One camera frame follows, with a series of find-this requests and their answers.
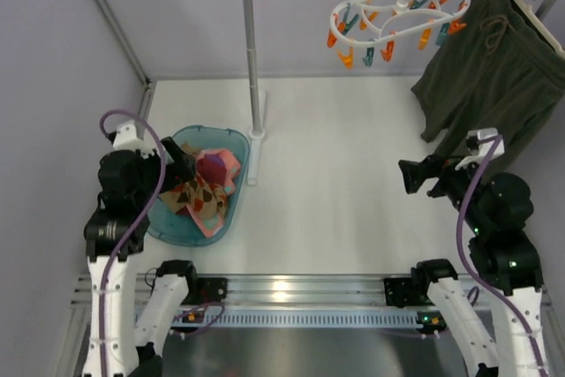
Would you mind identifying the argyle brown orange sock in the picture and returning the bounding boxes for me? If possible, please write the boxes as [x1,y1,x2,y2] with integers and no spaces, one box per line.
[160,143,228,221]

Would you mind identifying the pink patterned sock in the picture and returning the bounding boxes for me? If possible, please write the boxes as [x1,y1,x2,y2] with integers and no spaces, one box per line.
[187,149,241,238]

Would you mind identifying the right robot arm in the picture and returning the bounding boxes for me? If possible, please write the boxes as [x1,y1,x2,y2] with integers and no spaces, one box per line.
[398,155,550,376]

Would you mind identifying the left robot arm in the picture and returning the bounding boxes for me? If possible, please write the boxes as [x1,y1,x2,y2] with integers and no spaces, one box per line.
[82,137,198,376]

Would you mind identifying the white round clip hanger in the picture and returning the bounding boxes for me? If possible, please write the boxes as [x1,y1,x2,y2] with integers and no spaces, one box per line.
[326,0,471,70]

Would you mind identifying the white clothes hanger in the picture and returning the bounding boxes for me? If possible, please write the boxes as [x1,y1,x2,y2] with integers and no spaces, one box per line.
[510,0,564,57]

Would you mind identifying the teal plastic basin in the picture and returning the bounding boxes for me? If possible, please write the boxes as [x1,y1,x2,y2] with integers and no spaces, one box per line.
[148,125,250,247]

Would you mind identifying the dark green shorts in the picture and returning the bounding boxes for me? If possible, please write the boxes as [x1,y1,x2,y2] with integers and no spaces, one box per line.
[411,0,564,176]

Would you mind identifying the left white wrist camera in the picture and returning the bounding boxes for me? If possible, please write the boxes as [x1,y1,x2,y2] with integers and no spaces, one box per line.
[112,121,152,155]

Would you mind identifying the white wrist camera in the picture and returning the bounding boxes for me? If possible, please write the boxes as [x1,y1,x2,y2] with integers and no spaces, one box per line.
[455,128,505,170]
[112,121,152,155]

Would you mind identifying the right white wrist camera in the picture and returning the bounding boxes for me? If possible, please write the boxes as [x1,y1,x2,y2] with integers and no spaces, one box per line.
[455,128,505,170]

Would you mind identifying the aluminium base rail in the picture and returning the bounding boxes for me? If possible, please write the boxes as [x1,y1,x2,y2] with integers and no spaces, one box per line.
[70,273,548,307]

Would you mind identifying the grey slotted cable duct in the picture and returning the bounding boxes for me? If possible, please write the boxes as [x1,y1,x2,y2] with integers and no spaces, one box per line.
[168,306,445,329]

